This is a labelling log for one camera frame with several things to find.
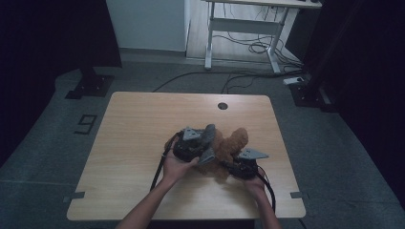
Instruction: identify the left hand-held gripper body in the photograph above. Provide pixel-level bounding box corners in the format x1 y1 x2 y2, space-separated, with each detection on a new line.
172 126 208 162

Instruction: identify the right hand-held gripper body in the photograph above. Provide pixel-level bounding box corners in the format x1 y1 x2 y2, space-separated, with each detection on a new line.
229 147 270 179

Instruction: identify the brown teddy bear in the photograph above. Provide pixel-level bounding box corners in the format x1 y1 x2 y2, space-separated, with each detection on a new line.
164 127 249 183

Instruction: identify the person's right hand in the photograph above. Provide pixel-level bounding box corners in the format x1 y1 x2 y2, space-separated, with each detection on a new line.
244 168 267 199

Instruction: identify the person's left hand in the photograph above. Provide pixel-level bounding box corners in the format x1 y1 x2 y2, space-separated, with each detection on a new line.
161 148 200 185

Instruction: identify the black stand base with rails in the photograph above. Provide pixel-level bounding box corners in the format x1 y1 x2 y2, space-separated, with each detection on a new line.
288 73 339 114

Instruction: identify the white power strip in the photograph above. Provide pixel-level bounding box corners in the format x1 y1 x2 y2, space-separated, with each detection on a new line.
283 76 306 86

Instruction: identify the dark curtain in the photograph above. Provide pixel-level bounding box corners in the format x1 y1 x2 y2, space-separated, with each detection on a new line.
0 0 123 168
300 0 405 218

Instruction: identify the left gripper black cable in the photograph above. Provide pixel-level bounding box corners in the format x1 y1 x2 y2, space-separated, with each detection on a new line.
149 133 180 193

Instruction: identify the long black floor cable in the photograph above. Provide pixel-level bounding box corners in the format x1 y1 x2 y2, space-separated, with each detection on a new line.
152 70 289 94

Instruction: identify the black stand base plate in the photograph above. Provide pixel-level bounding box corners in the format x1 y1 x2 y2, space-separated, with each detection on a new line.
65 66 115 100

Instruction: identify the tangle of black cables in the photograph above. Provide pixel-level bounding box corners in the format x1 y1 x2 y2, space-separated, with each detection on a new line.
212 4 304 71

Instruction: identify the white metal frame desk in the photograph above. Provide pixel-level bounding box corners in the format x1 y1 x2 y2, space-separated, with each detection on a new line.
202 0 323 74

